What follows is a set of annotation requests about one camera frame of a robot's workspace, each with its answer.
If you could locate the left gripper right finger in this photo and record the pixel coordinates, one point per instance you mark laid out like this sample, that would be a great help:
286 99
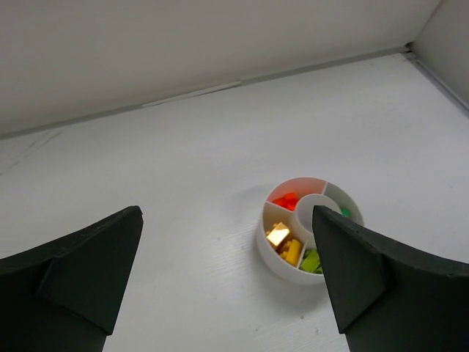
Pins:
386 295

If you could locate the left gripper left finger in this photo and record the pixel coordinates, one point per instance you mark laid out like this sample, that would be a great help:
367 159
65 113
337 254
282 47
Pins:
65 295

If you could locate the lime lego brick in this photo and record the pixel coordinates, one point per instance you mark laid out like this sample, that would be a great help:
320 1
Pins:
311 262

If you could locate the green lego brick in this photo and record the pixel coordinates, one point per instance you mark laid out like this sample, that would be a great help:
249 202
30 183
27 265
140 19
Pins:
345 212

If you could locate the yellow-orange lego brick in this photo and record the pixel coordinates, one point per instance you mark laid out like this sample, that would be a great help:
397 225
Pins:
290 251

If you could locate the white divided round container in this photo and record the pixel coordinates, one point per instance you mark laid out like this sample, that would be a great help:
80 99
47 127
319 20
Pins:
292 202

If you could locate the yellow tall lego brick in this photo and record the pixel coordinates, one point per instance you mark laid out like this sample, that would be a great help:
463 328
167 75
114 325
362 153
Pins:
277 235

